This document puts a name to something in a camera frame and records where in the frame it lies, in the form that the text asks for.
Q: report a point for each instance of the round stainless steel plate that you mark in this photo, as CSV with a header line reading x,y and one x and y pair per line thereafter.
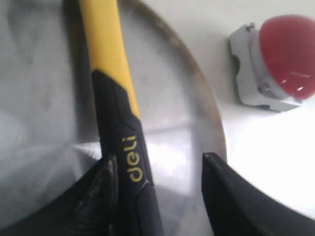
x,y
48,130

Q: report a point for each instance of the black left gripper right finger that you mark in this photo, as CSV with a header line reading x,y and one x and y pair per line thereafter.
x,y
236,208

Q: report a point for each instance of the yellow black claw hammer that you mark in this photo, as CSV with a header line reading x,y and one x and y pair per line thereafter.
x,y
118,120

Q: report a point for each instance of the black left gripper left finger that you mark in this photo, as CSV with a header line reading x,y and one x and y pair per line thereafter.
x,y
85,209

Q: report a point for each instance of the red dome push button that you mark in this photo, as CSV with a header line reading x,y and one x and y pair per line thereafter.
x,y
276,62

